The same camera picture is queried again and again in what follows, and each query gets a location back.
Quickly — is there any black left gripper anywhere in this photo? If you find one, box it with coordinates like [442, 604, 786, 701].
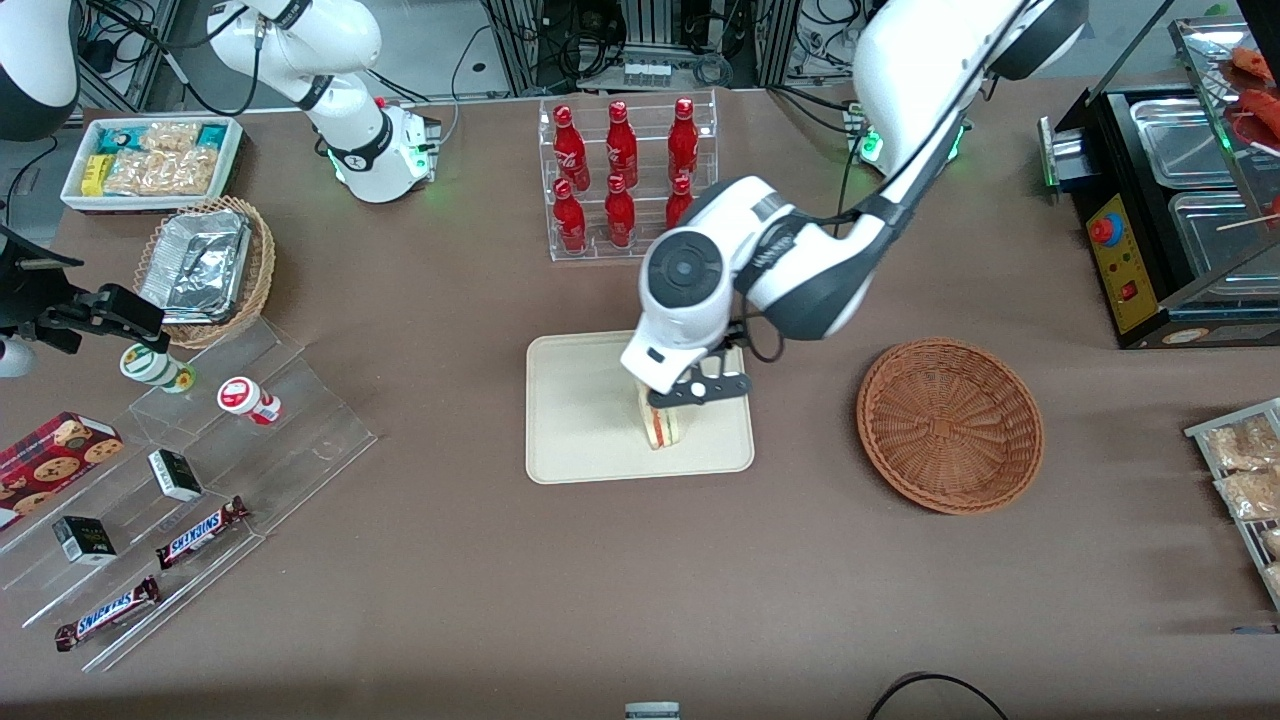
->
[645, 343, 754, 409]

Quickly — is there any triangle sandwich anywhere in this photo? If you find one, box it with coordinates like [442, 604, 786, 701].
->
[638, 388, 687, 452]

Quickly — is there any oval brown wicker basket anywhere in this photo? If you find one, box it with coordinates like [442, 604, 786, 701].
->
[134, 196, 276, 349]

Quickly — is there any cream plastic tray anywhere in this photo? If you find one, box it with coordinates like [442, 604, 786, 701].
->
[526, 324, 755, 485]

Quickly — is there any round brown wicker basket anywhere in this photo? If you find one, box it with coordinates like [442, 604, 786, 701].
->
[856, 338, 1045, 516]

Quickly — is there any green white yogurt bottle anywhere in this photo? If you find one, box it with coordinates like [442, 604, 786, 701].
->
[120, 343, 197, 395]

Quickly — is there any aluminium foil container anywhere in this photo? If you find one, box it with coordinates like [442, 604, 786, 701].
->
[140, 210, 252, 324]

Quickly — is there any white plastic snack bin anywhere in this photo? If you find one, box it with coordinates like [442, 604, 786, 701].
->
[60, 115, 244, 215]

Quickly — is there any clear rice cracker bag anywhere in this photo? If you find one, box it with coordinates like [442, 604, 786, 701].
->
[140, 120, 201, 153]
[105, 148, 221, 198]

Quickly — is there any red white yogurt cup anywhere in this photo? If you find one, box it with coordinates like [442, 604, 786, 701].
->
[217, 376, 283, 427]

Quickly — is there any red cookie box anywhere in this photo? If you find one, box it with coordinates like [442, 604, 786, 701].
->
[0, 411, 125, 513]

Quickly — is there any small black box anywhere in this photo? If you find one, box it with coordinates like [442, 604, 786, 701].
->
[52, 516, 118, 566]
[148, 449, 204, 503]

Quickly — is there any clear acrylic bottle rack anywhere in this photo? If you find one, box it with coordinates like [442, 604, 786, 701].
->
[539, 90, 719, 264]

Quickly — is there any red cola bottle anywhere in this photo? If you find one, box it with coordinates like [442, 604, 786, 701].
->
[604, 174, 637, 250]
[668, 97, 700, 186]
[606, 100, 639, 191]
[552, 178, 588, 255]
[553, 104, 591, 193]
[665, 175, 697, 233]

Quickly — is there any clear acrylic step display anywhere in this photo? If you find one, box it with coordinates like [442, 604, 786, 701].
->
[0, 318, 379, 673]

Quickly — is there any snickers chocolate bar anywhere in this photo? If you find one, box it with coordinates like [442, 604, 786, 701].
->
[54, 576, 162, 653]
[155, 497, 252, 571]

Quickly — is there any silver box with green light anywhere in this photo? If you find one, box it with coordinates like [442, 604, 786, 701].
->
[1038, 115, 1091, 193]

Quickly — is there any black food warmer machine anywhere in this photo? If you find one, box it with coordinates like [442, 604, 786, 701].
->
[1038, 15, 1280, 351]

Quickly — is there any steel warmer pan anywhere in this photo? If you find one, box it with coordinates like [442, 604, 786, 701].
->
[1130, 96, 1242, 190]
[1168, 190, 1280, 277]

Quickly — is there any red fried food piece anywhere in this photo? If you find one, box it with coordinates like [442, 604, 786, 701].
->
[1238, 88, 1280, 137]
[1228, 45, 1280, 87]

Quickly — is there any black loose cable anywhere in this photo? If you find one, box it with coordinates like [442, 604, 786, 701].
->
[866, 672, 1011, 720]

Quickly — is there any aluminium frame rack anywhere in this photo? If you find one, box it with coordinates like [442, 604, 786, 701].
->
[480, 0, 801, 97]

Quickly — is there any metal wire rack tray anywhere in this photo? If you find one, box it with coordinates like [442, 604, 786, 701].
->
[1185, 398, 1280, 611]

